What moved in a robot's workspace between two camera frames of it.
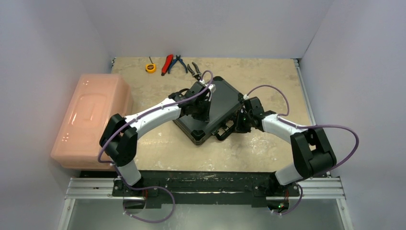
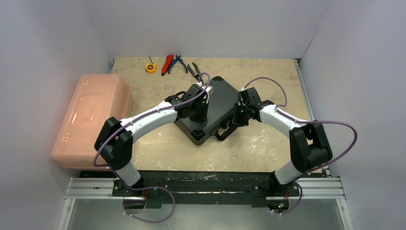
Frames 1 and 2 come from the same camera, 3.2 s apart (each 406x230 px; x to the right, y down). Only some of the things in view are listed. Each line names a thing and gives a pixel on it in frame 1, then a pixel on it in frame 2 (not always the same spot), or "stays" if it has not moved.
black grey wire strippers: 197,76 stays
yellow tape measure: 151,68 stays
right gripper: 240,120 → 237,115
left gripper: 205,117 stays
